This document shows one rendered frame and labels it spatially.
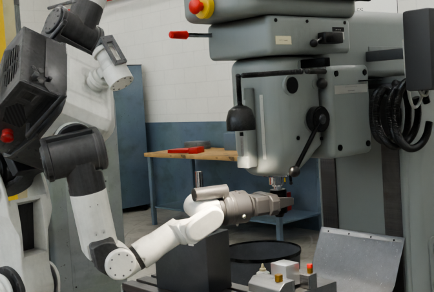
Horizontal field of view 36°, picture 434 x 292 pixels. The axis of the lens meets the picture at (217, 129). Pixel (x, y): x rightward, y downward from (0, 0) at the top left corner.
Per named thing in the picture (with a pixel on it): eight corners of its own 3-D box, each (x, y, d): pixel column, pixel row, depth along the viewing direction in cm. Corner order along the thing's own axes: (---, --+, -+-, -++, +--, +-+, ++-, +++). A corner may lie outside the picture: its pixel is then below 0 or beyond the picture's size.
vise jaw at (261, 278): (279, 299, 177) (279, 285, 177) (248, 291, 187) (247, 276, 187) (295, 294, 181) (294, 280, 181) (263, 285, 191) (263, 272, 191)
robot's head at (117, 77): (100, 96, 171) (120, 75, 167) (82, 64, 174) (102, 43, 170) (118, 95, 177) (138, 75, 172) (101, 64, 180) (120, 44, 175)
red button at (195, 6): (197, 13, 165) (196, -4, 165) (186, 15, 168) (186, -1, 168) (207, 13, 167) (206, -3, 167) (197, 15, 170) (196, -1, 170)
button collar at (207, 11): (209, 17, 166) (208, -8, 166) (194, 20, 171) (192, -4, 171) (215, 17, 168) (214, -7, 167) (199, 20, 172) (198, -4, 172)
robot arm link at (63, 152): (60, 201, 159) (47, 145, 157) (57, 194, 167) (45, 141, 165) (108, 189, 162) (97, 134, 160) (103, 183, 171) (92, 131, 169)
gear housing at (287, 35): (271, 53, 168) (268, 13, 167) (206, 61, 186) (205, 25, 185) (353, 53, 190) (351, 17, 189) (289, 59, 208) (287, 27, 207)
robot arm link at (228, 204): (238, 229, 178) (199, 236, 173) (219, 215, 187) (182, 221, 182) (240, 188, 175) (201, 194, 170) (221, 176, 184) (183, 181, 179)
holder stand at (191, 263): (208, 296, 207) (205, 232, 206) (156, 287, 220) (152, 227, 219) (232, 286, 217) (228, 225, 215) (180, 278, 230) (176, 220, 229)
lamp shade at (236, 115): (223, 132, 163) (221, 106, 162) (230, 129, 169) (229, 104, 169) (252, 130, 160) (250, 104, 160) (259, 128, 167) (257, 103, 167)
